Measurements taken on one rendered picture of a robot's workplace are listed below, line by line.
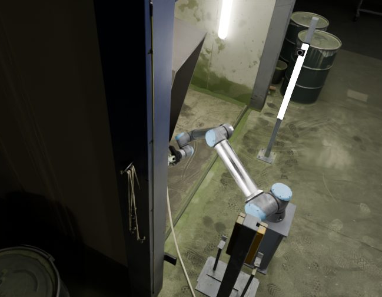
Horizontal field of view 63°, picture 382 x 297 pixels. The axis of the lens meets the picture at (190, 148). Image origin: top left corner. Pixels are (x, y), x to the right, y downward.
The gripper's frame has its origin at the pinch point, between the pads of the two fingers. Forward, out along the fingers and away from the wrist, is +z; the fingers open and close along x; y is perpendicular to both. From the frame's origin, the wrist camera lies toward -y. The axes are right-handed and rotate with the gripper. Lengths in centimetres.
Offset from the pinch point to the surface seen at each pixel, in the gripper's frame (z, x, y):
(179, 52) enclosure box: 16, -39, -85
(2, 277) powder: 132, -7, 24
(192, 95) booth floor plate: -173, 105, -22
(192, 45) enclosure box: 2, -38, -89
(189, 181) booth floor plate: -60, 22, 47
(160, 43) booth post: 96, -100, -90
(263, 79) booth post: -204, 11, -43
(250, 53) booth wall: -189, 24, -77
